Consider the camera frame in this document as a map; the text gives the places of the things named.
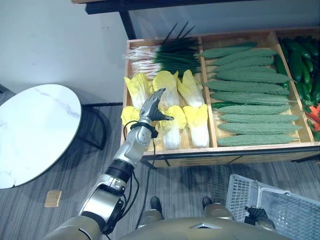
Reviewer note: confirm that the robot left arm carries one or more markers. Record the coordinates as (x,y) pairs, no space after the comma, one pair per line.
(130,150)

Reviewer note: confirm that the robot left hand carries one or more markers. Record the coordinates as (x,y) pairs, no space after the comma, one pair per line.
(149,106)

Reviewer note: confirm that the robot left leg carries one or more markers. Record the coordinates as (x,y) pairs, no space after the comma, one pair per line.
(152,212)

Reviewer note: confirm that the white plastic basket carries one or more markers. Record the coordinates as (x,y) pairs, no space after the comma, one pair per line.
(292,212)

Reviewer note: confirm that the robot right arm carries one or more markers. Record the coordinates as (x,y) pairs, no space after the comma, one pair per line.
(267,224)

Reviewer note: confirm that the dark green cucumber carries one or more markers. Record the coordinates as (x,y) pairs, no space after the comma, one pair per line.
(305,73)
(280,66)
(297,47)
(316,87)
(296,65)
(311,48)

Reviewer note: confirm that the black metal table frame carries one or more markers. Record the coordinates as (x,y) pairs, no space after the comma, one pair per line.
(98,125)

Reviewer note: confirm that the small wooden block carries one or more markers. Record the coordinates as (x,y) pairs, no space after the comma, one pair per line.
(53,198)

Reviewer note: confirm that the robot leg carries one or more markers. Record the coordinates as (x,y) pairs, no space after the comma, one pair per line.
(152,212)
(215,210)

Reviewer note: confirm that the black metal shelf frame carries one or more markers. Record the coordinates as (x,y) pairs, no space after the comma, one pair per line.
(130,22)

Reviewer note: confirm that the green onion bunch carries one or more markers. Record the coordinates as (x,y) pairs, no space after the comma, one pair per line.
(175,56)

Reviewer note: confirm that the wooden display crate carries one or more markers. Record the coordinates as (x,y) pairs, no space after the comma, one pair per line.
(212,152)

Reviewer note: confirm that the robot right leg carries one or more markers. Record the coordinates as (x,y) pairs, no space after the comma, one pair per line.
(215,210)

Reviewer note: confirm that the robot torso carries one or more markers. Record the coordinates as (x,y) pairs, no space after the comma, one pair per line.
(195,230)

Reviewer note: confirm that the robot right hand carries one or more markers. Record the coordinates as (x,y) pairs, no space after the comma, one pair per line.
(256,213)

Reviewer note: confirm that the yellow napa cabbage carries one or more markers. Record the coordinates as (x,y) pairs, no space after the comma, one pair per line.
(128,115)
(172,132)
(168,92)
(191,92)
(198,127)
(138,90)

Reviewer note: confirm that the round white marble table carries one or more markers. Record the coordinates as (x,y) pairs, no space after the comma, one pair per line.
(37,135)

